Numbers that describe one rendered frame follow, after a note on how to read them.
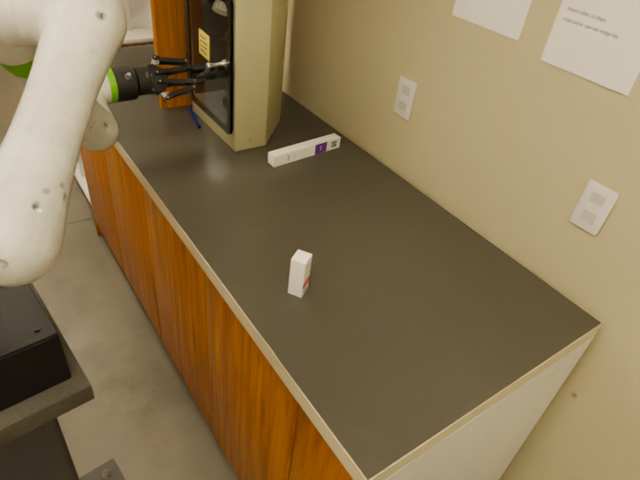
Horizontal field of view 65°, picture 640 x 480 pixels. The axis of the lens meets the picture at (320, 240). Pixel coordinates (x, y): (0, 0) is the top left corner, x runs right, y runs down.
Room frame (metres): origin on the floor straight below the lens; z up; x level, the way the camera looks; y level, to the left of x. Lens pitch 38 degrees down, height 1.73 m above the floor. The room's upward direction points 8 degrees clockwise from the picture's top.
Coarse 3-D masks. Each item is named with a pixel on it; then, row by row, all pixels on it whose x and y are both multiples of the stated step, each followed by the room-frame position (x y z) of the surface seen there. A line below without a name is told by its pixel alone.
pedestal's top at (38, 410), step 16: (32, 288) 0.72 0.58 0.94; (64, 352) 0.57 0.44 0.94; (80, 368) 0.54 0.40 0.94; (64, 384) 0.51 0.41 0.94; (80, 384) 0.51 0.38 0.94; (32, 400) 0.47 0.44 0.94; (48, 400) 0.47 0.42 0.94; (64, 400) 0.48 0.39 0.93; (80, 400) 0.50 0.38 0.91; (0, 416) 0.43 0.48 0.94; (16, 416) 0.44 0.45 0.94; (32, 416) 0.44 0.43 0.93; (48, 416) 0.46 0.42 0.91; (0, 432) 0.41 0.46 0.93; (16, 432) 0.42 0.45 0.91
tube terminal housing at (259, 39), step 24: (240, 0) 1.41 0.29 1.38; (264, 0) 1.45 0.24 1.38; (240, 24) 1.41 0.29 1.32; (264, 24) 1.46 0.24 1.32; (240, 48) 1.41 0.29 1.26; (264, 48) 1.46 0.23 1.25; (240, 72) 1.41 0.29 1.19; (264, 72) 1.46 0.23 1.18; (240, 96) 1.41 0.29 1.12; (264, 96) 1.46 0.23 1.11; (240, 120) 1.41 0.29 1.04; (264, 120) 1.47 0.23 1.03; (240, 144) 1.41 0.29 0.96; (264, 144) 1.47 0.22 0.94
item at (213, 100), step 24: (192, 0) 1.59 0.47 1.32; (216, 0) 1.46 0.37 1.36; (192, 24) 1.59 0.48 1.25; (216, 24) 1.46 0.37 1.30; (192, 48) 1.60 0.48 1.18; (216, 48) 1.47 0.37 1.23; (216, 72) 1.47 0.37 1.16; (192, 96) 1.61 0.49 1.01; (216, 96) 1.47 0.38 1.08; (216, 120) 1.47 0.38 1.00
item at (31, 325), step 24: (0, 288) 0.61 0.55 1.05; (24, 288) 0.62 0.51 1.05; (0, 312) 0.55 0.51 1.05; (24, 312) 0.56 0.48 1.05; (0, 336) 0.50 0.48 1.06; (24, 336) 0.51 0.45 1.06; (48, 336) 0.51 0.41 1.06; (0, 360) 0.46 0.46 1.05; (24, 360) 0.48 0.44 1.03; (48, 360) 0.50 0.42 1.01; (0, 384) 0.45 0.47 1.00; (24, 384) 0.47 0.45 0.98; (48, 384) 0.50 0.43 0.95; (0, 408) 0.44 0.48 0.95
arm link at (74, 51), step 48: (48, 0) 0.83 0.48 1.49; (96, 0) 0.84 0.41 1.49; (48, 48) 0.75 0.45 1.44; (96, 48) 0.79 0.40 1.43; (48, 96) 0.68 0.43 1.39; (96, 96) 0.76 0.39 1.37; (48, 144) 0.62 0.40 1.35; (0, 192) 0.53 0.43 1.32; (48, 192) 0.57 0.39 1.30; (0, 240) 0.48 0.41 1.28; (48, 240) 0.52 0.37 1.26
